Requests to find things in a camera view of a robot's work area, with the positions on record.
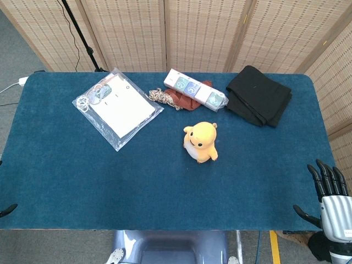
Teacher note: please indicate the yellow plush dinosaur toy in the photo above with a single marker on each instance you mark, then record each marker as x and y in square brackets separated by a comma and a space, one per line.
[203, 137]

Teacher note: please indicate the black folded cloth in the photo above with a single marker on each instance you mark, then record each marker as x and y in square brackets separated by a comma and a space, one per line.
[255, 96]

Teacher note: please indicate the white rings bundle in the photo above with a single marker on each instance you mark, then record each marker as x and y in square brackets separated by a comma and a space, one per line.
[83, 103]

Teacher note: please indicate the black tripod stand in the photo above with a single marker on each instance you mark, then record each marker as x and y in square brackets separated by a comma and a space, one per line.
[82, 38]

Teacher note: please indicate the bamboo folding screen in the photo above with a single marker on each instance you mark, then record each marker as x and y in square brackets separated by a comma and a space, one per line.
[132, 33]
[335, 82]

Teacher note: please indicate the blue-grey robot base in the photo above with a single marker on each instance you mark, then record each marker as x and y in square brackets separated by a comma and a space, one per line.
[170, 242]

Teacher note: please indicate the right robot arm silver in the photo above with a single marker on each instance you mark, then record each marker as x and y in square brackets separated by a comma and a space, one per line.
[341, 255]

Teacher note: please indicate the clear plastic zip bag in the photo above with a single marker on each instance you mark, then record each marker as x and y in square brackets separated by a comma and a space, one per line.
[108, 129]

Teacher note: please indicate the white box with cube packets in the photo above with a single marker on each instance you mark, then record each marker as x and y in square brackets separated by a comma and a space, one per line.
[192, 88]

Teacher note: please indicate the white folded paper sheet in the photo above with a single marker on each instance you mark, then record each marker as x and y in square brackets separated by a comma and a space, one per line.
[123, 107]

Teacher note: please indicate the blue table mat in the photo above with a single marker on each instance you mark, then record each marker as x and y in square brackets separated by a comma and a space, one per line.
[110, 187]

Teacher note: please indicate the brown cloth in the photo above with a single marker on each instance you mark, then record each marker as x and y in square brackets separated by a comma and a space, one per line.
[187, 103]

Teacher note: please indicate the right robot hand black silver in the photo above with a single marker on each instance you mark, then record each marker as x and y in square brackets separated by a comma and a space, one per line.
[334, 217]

